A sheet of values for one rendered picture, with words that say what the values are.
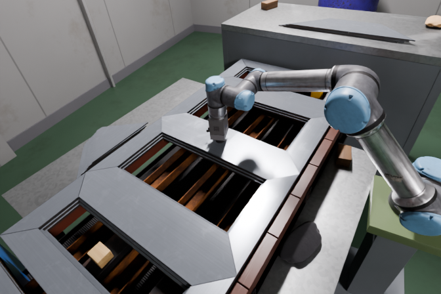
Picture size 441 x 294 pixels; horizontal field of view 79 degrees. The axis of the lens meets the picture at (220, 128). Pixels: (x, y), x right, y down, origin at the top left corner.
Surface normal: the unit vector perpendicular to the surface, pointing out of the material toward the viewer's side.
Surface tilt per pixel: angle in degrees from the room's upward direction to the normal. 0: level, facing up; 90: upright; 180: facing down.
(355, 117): 87
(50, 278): 0
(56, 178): 0
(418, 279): 0
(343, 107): 87
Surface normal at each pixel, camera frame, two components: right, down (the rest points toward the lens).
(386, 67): -0.58, 0.55
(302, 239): -0.18, -0.84
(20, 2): 0.89, 0.23
